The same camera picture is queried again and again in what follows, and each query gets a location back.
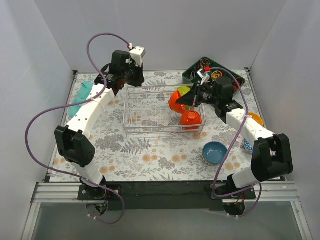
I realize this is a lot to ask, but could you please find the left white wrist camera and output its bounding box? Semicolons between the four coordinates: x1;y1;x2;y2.
128;43;146;68

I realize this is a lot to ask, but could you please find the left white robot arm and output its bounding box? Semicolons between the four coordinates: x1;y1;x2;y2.
54;46;146;200

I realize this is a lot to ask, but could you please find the red orange bowl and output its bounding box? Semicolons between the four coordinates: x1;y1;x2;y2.
180;110;202;130
168;90;186;114

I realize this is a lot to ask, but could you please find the green divided organizer tray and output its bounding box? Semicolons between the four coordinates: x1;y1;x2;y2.
182;57;247;101

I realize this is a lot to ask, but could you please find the yellow rolled sock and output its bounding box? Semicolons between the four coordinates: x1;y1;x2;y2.
211;70;223;80

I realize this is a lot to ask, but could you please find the orange yellow bowl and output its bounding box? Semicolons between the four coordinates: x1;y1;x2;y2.
248;112;264;126

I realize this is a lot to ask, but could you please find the brown patterned rolled sock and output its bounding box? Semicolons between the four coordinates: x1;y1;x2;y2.
198;58;211;69

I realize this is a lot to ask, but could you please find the aluminium frame rail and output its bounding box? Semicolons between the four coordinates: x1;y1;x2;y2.
31;181;301;203

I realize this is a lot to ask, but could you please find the teal cloth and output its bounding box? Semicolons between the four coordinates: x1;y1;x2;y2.
68;81;94;118

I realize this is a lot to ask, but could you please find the red black rolled sock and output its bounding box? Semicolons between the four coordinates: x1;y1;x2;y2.
232;77;245;93

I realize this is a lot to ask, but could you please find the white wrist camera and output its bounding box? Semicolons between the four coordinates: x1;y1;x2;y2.
128;43;146;68
197;67;211;86

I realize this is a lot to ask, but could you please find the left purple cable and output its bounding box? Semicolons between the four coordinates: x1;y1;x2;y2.
24;32;126;224

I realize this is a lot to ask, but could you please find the blue ceramic bowl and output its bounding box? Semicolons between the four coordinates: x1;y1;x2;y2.
202;141;228;165

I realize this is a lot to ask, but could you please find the white wire dish rack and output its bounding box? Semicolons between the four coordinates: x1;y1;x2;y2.
122;84;206;134

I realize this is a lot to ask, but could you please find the floral patterned table mat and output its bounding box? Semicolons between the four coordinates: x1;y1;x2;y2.
48;70;282;183

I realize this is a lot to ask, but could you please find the grey black folded sock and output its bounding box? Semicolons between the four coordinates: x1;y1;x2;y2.
189;71;198;80

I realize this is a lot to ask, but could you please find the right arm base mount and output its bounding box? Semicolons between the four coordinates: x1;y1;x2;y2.
206;181;257;218

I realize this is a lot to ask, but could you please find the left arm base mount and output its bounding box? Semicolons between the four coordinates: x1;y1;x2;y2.
77;174;123;217

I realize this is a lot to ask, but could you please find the blue white patterned bowl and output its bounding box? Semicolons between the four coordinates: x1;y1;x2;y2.
243;138;253;154

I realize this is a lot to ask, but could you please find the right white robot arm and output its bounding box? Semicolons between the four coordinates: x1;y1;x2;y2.
175;76;294;199

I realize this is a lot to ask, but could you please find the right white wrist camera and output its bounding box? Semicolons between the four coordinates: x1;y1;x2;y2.
197;67;211;86

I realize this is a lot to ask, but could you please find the lime green bowl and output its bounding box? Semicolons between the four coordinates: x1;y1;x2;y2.
177;86;191;97

